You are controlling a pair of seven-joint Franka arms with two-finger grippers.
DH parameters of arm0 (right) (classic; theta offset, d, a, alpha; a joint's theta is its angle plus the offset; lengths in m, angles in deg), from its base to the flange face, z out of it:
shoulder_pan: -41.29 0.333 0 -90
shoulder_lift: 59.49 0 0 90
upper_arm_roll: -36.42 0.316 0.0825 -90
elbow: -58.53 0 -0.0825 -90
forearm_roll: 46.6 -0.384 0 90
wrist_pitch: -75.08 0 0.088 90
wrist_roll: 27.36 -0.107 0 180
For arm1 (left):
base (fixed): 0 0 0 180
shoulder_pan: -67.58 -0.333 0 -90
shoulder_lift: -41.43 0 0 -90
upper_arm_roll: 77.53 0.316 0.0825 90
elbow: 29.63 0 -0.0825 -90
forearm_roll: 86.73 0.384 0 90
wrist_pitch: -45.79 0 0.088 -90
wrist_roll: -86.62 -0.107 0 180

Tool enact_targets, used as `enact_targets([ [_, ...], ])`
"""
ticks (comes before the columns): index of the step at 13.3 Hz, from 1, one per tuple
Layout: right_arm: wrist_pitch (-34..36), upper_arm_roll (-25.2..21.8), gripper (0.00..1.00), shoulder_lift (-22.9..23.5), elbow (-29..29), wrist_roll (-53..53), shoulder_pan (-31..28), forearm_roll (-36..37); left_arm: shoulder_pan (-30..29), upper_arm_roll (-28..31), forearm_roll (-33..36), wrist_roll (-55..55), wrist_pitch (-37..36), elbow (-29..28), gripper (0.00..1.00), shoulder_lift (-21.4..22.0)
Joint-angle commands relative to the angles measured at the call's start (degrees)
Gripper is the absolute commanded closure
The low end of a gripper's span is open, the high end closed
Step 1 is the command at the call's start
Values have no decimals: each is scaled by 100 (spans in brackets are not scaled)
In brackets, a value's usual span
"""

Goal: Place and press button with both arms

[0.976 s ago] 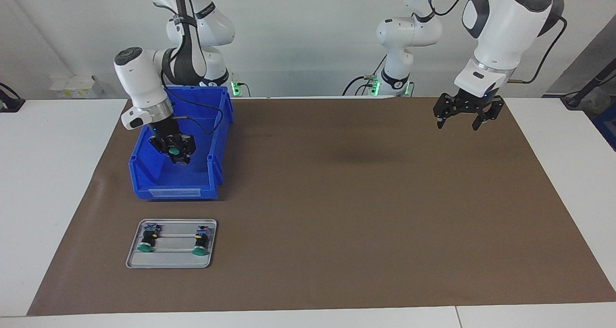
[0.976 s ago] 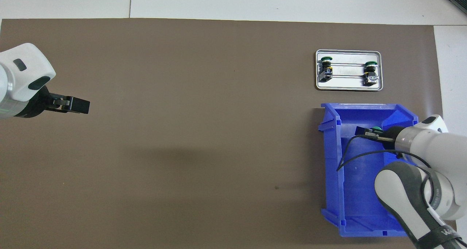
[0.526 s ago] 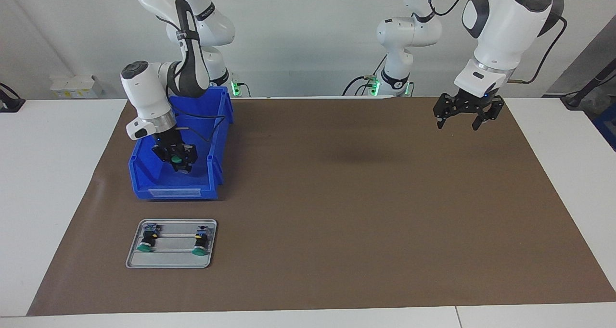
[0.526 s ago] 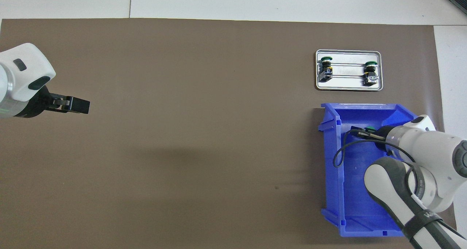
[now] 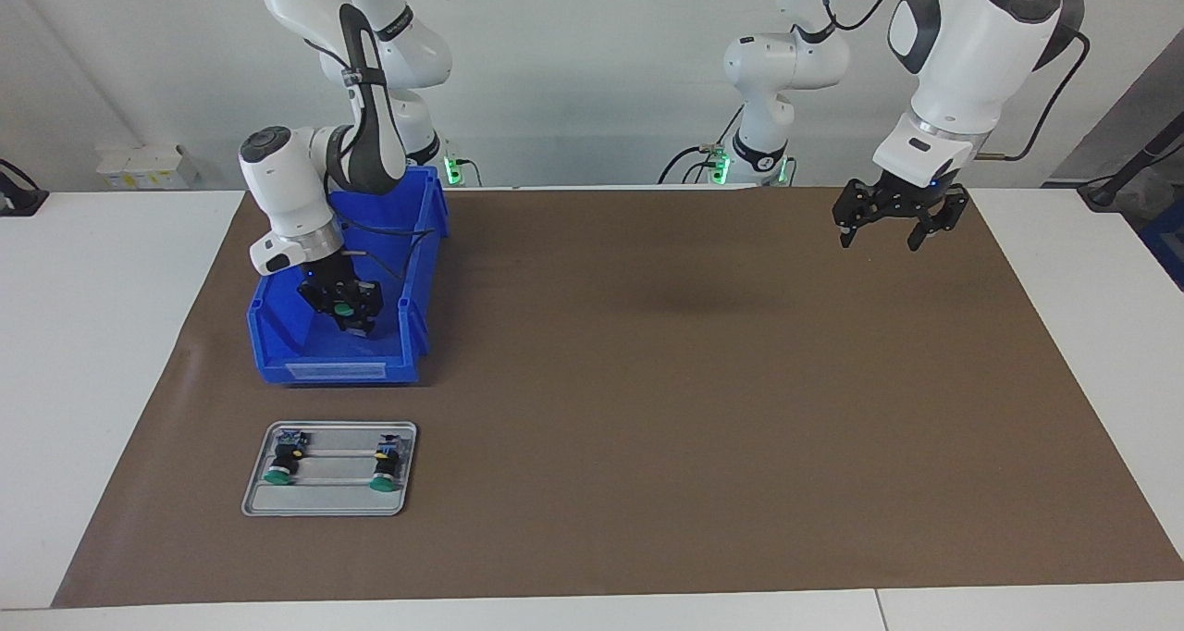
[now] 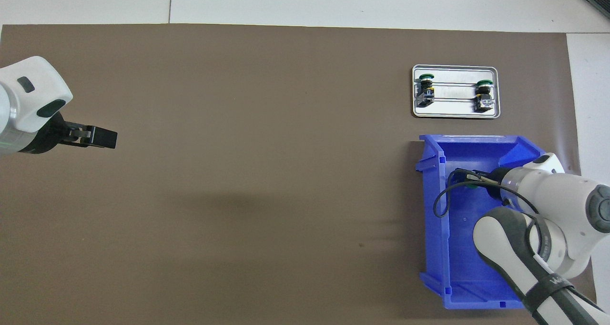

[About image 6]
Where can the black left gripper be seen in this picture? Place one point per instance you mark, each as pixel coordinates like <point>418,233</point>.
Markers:
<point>52,135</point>

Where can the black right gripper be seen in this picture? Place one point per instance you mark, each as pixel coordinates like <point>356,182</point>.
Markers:
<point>495,184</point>

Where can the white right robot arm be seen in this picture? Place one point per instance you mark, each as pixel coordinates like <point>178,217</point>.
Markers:
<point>548,210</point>

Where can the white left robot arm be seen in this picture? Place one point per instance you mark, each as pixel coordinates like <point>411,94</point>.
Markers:
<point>28,96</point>

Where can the silver metal tray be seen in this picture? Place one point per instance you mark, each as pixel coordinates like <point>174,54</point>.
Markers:
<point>455,111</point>

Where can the blue plastic storage bin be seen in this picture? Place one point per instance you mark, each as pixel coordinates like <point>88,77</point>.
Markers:
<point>452,248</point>

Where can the brown table mat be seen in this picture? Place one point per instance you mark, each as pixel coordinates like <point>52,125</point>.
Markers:
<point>238,196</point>

